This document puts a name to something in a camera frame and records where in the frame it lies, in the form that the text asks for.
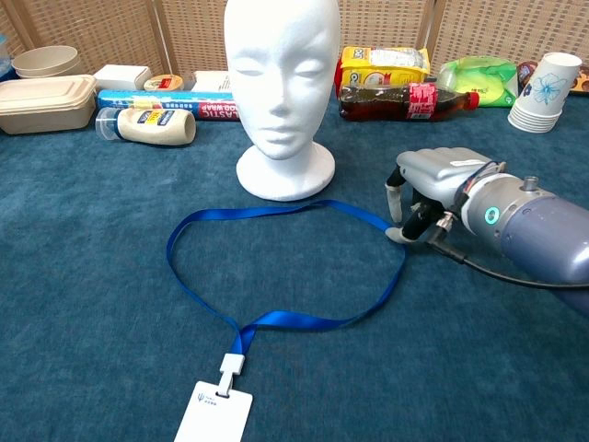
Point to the mayonnaise squeeze bottle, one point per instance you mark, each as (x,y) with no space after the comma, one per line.
(156,126)

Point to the blue plastic wrap box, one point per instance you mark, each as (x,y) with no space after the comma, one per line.
(161,97)

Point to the beige lidded lunch box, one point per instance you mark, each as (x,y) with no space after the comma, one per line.
(41,101)

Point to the cola bottle with red label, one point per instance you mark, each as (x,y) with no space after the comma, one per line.
(382,103)

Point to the round tin with red label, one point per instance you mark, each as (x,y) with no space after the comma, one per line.
(163,83)

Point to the blue felt table cover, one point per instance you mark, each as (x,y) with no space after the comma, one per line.
(92,276)

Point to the beige bowl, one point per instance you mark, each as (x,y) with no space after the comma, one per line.
(46,60)

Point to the green wet wipes pack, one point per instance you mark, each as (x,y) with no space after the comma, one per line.
(483,78)

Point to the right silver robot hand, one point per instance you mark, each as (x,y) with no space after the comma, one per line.
(437,172)

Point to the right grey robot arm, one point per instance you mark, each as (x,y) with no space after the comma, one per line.
(543,230)

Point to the white plastic pack with barcode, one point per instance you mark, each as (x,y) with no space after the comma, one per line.
(209,82)

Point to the brown cookie bag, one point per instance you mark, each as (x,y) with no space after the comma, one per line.
(580,80)

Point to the white paper cup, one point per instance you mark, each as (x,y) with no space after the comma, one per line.
(543,92)

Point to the woven bamboo folding screen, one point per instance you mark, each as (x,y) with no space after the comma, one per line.
(138,27)

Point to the white foam mannequin head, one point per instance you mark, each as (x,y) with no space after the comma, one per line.
(280,69)

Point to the small white box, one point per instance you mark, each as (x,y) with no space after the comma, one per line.
(122,76)

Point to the yellow snack box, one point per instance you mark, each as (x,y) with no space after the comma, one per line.
(382,64)

